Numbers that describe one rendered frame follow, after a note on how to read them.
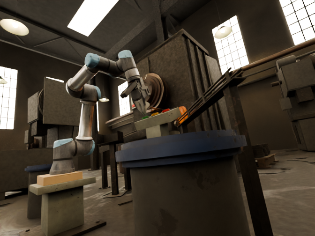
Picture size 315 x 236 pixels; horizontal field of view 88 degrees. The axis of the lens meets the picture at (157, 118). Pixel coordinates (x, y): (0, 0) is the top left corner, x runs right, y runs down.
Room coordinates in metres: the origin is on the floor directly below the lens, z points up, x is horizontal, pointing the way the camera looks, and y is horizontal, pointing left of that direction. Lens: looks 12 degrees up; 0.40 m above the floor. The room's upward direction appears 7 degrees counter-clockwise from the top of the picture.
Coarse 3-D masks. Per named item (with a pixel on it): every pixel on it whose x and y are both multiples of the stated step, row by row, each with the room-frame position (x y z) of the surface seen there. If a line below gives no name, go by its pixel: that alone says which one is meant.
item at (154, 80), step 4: (148, 76) 1.77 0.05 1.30; (152, 76) 1.73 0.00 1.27; (152, 80) 1.71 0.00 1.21; (156, 80) 1.70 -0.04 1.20; (156, 84) 1.68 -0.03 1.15; (156, 88) 1.68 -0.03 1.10; (160, 88) 1.68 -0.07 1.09; (156, 92) 1.69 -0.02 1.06; (160, 92) 1.69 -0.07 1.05; (156, 96) 1.71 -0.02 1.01; (152, 100) 1.73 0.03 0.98; (156, 100) 1.72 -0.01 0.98; (152, 104) 1.76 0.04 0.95; (148, 108) 1.81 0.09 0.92
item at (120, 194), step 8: (96, 136) 1.89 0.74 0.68; (104, 136) 2.09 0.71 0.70; (112, 136) 2.08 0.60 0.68; (120, 136) 1.97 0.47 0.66; (96, 144) 1.89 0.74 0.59; (104, 144) 1.98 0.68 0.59; (112, 144) 1.94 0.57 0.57; (112, 152) 1.94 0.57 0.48; (112, 160) 1.94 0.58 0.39; (112, 168) 1.94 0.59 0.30; (112, 176) 1.95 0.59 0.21; (112, 184) 1.95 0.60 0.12; (112, 192) 1.95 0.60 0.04; (120, 192) 2.03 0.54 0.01
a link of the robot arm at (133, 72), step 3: (132, 69) 0.79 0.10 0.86; (135, 69) 0.81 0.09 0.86; (126, 72) 0.80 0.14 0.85; (129, 72) 0.80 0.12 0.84; (132, 72) 0.80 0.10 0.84; (135, 72) 0.81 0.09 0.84; (138, 72) 0.83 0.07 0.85; (126, 75) 0.82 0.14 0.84; (129, 75) 0.80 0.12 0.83; (132, 75) 0.80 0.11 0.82; (135, 75) 0.81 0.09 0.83; (138, 75) 0.83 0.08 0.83; (129, 78) 0.82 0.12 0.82
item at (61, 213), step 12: (60, 192) 1.05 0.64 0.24; (72, 192) 1.09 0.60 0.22; (48, 204) 1.01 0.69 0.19; (60, 204) 1.05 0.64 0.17; (72, 204) 1.09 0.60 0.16; (48, 216) 1.01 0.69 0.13; (60, 216) 1.05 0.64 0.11; (72, 216) 1.09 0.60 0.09; (84, 216) 1.29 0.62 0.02; (36, 228) 1.18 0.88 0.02; (48, 228) 1.01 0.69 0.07; (60, 228) 1.05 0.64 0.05; (72, 228) 1.10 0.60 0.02; (84, 228) 1.08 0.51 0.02; (96, 228) 1.10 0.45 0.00
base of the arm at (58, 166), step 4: (56, 160) 1.08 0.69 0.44; (60, 160) 1.09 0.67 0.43; (64, 160) 1.10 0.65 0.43; (68, 160) 1.12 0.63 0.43; (72, 160) 1.17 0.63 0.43; (52, 164) 1.10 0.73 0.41; (56, 164) 1.08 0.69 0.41; (60, 164) 1.08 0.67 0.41; (64, 164) 1.09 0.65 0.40; (68, 164) 1.11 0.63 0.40; (72, 164) 1.15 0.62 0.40; (52, 168) 1.08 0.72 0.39; (56, 168) 1.08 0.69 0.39; (60, 168) 1.08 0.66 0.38; (64, 168) 1.09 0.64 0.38; (68, 168) 1.11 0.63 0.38; (72, 168) 1.15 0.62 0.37; (52, 172) 1.07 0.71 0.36; (56, 172) 1.07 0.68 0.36; (60, 172) 1.07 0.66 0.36; (64, 172) 1.08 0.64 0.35; (68, 172) 1.10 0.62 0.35
